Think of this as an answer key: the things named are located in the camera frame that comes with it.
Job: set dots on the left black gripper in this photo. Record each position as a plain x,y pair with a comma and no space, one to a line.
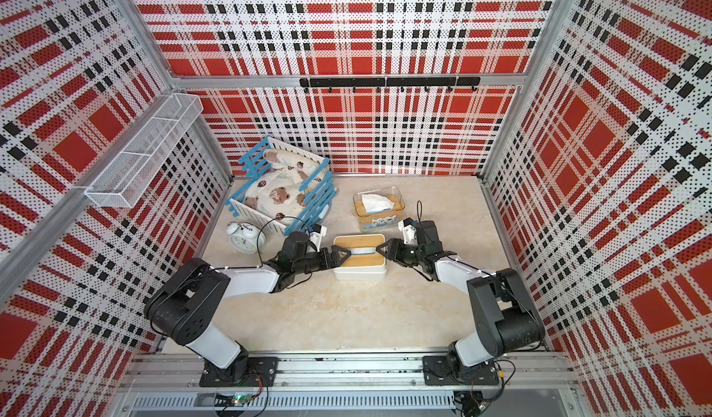
336,257

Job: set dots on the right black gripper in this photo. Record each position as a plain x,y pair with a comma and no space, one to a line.
393,244

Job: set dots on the white bamboo-lid tissue box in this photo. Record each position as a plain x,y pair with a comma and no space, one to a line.
359,240

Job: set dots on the clear plastic tissue box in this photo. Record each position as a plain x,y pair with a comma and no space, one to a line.
393,193

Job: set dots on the blue tissue pack front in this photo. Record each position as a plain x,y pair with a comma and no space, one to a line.
376,203

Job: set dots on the blue tissue pack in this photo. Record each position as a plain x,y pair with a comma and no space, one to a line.
376,203
362,250

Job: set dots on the white plastic box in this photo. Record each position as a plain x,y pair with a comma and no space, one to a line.
361,274

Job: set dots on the bamboo lid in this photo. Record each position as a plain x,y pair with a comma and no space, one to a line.
388,216

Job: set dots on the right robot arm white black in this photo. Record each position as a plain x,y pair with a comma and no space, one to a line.
505,316

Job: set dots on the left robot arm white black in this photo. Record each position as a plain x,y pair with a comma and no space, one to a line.
184,307

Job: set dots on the blue white slatted crate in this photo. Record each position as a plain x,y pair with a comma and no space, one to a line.
318,201

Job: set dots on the bear print cloth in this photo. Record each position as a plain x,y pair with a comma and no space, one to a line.
277,193

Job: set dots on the white alarm clock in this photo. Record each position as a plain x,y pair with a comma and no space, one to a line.
245,237

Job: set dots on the green circuit board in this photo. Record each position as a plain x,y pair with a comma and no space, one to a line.
231,400

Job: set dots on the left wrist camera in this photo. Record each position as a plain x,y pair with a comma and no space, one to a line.
316,234

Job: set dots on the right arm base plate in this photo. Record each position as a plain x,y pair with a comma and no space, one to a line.
445,370

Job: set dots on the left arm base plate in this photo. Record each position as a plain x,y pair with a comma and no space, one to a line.
244,371

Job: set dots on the black hook rail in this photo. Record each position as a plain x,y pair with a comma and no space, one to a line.
388,82

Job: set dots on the white wire mesh shelf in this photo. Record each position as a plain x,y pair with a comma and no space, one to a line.
125,179

